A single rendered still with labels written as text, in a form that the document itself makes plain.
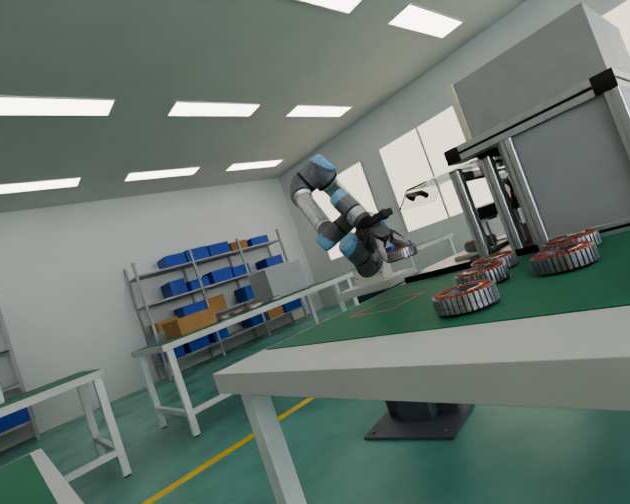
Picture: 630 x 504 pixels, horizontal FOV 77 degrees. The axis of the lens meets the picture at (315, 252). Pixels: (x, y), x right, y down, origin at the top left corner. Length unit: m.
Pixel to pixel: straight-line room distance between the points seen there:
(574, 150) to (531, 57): 0.31
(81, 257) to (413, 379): 7.23
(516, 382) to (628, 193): 0.78
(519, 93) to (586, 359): 1.01
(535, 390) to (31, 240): 7.42
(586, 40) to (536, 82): 0.14
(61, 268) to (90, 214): 1.04
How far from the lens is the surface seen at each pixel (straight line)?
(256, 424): 1.03
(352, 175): 8.09
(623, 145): 1.18
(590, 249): 0.87
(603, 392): 0.46
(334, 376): 0.66
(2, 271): 7.47
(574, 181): 1.21
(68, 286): 7.48
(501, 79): 1.38
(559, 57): 1.33
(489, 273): 0.92
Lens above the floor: 0.91
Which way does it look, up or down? 2 degrees up
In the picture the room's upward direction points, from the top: 19 degrees counter-clockwise
